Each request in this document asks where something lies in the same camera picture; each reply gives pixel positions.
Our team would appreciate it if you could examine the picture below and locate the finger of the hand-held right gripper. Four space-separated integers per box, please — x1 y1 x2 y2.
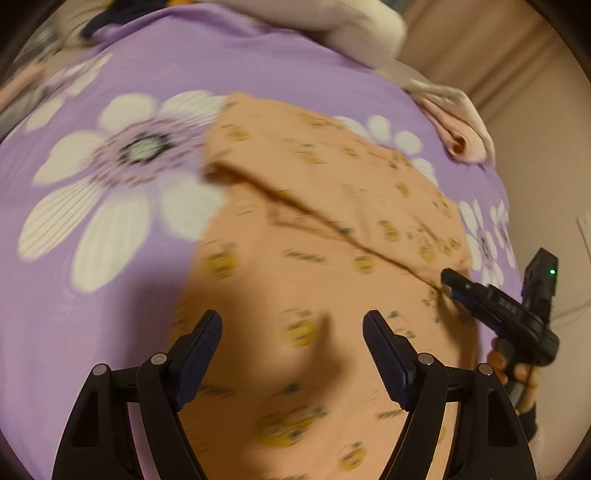
440 268 498 320

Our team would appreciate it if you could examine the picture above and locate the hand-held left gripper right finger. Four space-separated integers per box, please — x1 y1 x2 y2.
362 310 539 480

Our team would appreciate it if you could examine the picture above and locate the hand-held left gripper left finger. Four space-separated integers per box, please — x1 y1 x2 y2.
52 310 223 480

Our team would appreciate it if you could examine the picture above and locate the orange cartoon print garment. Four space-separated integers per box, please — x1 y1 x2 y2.
168 91 481 480

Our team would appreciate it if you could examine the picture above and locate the person's right hand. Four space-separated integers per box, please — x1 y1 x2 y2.
488 339 542 415

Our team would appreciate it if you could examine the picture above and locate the purple floral bed sheet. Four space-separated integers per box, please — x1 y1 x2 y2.
0 9 519 480

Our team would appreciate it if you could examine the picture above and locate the pale white cloth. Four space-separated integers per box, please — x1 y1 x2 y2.
240 0 409 80

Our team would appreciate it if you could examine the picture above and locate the dark cloth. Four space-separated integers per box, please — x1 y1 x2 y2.
79 0 172 38

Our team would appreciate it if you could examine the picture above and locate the white wall power strip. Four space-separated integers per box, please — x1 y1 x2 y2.
576 216 591 259

